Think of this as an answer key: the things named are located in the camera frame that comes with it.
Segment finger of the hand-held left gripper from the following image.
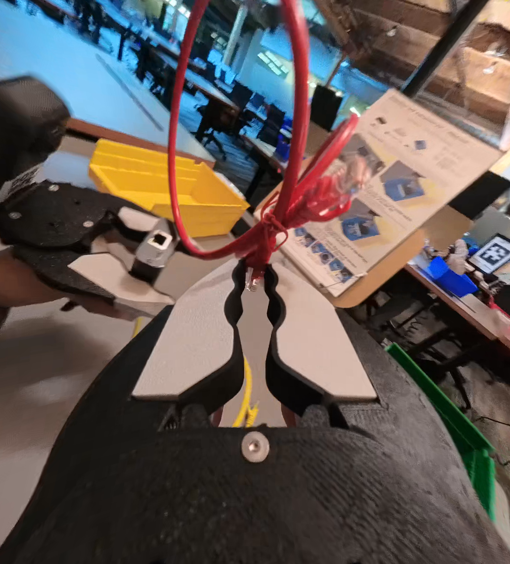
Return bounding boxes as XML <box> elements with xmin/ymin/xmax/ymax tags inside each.
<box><xmin>105</xmin><ymin>207</ymin><xmax>180</xmax><ymax>258</ymax></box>
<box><xmin>66</xmin><ymin>251</ymin><xmax>176</xmax><ymax>322</ymax></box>

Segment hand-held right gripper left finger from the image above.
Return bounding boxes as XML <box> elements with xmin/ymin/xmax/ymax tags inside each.
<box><xmin>132</xmin><ymin>260</ymin><xmax>242</xmax><ymax>406</ymax></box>

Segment person's left hand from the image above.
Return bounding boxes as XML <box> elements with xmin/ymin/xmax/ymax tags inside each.
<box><xmin>0</xmin><ymin>249</ymin><xmax>141</xmax><ymax>322</ymax></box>

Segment black steel column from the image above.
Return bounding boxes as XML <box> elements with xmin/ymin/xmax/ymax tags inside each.
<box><xmin>403</xmin><ymin>0</ymin><xmax>486</xmax><ymax>98</ymax></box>

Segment black monitor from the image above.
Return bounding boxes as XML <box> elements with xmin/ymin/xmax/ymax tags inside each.
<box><xmin>311</xmin><ymin>84</ymin><xmax>344</xmax><ymax>133</ymax></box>

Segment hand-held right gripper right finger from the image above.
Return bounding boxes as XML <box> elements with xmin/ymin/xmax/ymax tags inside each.
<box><xmin>266</xmin><ymin>265</ymin><xmax>379</xmax><ymax>408</ymax></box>

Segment small screen with square marker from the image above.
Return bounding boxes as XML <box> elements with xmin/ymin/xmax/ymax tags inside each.
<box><xmin>467</xmin><ymin>234</ymin><xmax>510</xmax><ymax>278</ymax></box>

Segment blue plastic bin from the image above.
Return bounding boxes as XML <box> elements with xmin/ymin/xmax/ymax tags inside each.
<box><xmin>427</xmin><ymin>256</ymin><xmax>478</xmax><ymax>296</ymax></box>

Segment wooden office desk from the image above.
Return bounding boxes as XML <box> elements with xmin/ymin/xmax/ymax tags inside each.
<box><xmin>0</xmin><ymin>0</ymin><xmax>216</xmax><ymax>168</ymax></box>

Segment red ethernet cable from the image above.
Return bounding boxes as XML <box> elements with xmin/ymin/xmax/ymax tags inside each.
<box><xmin>169</xmin><ymin>0</ymin><xmax>366</xmax><ymax>291</ymax></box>

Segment black ethernet splitter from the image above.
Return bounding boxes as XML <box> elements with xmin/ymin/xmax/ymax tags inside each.
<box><xmin>132</xmin><ymin>221</ymin><xmax>180</xmax><ymax>284</ymax></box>

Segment yellow plastic bin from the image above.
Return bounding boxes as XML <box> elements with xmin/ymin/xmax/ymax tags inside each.
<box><xmin>89</xmin><ymin>139</ymin><xmax>249</xmax><ymax>239</ymax></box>

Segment green plastic bin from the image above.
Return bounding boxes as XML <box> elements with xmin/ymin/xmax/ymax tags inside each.
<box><xmin>386</xmin><ymin>342</ymin><xmax>498</xmax><ymax>521</ymax></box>

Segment wooden clipboard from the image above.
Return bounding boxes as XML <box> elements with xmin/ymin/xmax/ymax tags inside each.
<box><xmin>255</xmin><ymin>177</ymin><xmax>494</xmax><ymax>309</ymax></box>

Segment printed instruction sheet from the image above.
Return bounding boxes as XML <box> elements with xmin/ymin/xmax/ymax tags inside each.
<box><xmin>295</xmin><ymin>88</ymin><xmax>502</xmax><ymax>287</ymax></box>

